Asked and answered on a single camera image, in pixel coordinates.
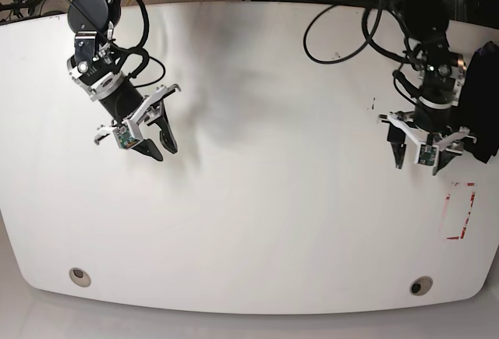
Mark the black tripod stand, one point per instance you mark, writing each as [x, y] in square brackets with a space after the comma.
[15, 11]

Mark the table cable grommet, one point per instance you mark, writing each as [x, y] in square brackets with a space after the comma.
[80, 277]
[421, 286]

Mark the left table cable grommet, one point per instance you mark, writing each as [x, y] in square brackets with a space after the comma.
[80, 277]

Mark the black printed T-shirt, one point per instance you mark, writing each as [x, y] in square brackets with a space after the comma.
[478, 105]

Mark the silver black gripper image-left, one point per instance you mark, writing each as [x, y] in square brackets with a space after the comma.
[94, 67]

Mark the black looped cable image-right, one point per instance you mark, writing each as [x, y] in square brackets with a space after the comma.
[347, 35]

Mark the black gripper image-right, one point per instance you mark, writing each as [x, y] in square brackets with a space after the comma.
[443, 80]

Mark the red tape rectangle marking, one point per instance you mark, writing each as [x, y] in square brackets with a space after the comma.
[457, 210]

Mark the right table cable grommet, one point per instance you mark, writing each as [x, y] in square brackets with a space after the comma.
[421, 286]

